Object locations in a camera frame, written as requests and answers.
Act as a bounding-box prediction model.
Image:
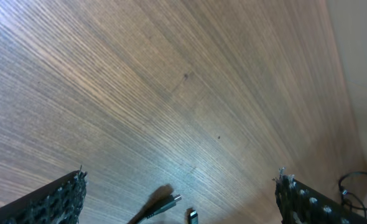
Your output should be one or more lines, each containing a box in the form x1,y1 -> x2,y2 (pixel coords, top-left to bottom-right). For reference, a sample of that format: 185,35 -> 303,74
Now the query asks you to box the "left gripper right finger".
274,174 -> 367,224

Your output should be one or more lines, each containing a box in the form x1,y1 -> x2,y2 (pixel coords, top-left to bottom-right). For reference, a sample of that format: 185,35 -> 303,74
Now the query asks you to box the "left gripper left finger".
0,170 -> 87,224

